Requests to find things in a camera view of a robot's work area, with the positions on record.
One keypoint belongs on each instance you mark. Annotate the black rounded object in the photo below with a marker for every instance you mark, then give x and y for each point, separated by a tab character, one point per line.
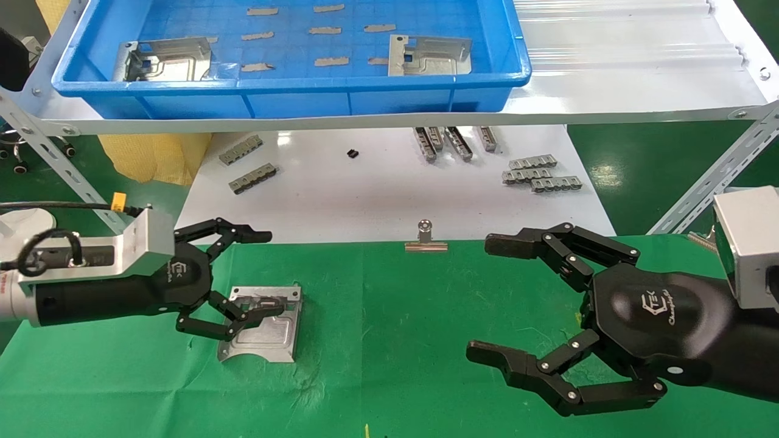
12	61

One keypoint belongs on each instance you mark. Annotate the white corrugated plastic sheet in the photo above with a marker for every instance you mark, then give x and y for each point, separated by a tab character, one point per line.
608	30

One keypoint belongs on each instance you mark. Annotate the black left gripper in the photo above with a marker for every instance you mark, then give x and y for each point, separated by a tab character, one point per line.
188	283

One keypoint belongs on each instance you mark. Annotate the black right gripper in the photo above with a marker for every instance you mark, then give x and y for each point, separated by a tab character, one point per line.
657	316

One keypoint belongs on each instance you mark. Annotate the chair base with casters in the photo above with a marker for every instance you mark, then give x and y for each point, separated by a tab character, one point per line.
20	161

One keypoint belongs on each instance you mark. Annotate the grey tape strip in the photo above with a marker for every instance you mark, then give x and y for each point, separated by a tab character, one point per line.
331	61
262	11
378	61
257	36
380	27
255	67
328	8
324	30

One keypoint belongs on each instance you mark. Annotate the yellow mesh bag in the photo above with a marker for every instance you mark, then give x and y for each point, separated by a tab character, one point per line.
152	158

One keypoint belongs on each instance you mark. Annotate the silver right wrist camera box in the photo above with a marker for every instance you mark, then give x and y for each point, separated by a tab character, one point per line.
751	243

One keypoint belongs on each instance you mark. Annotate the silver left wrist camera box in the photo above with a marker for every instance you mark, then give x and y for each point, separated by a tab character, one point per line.
146	243

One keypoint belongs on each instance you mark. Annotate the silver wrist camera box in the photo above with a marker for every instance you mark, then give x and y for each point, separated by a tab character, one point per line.
751	243
146	243

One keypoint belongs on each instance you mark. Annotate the white low board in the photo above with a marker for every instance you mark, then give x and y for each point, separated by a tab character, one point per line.
377	194

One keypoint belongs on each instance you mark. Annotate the white metal shelf board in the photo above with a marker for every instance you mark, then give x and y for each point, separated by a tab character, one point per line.
608	100

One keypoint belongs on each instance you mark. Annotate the grey slotted metal rail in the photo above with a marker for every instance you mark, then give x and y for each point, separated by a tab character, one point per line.
459	143
424	146
533	162
557	184
436	137
487	139
241	150
523	176
252	179

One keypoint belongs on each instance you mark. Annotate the green table cloth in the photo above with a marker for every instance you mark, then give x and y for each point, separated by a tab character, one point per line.
389	340

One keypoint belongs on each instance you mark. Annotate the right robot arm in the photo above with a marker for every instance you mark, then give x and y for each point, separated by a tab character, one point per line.
758	353

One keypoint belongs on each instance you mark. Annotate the stamped sheet metal part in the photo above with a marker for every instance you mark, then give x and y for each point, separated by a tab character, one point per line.
268	337
438	61
173	61

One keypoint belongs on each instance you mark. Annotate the white round stand base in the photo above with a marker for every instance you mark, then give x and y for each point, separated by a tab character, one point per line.
27	220

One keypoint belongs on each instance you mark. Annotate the perforated white angle-iron strut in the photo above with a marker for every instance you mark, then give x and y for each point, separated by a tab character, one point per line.
712	182
73	176

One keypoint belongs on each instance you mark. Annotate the blue plastic bin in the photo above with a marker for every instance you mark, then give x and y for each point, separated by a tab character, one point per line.
304	97

